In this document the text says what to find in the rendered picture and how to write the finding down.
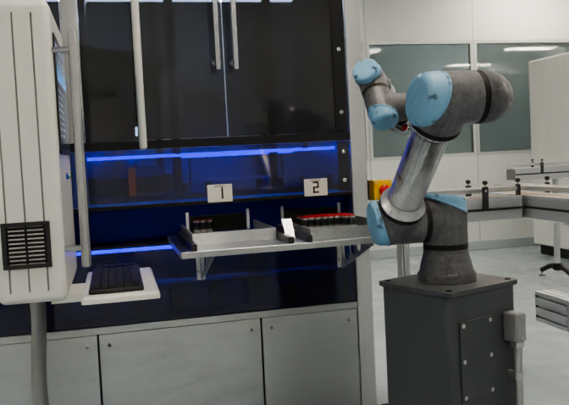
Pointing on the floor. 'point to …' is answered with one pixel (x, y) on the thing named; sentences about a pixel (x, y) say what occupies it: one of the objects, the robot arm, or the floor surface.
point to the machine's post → (350, 8)
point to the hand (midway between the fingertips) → (402, 125)
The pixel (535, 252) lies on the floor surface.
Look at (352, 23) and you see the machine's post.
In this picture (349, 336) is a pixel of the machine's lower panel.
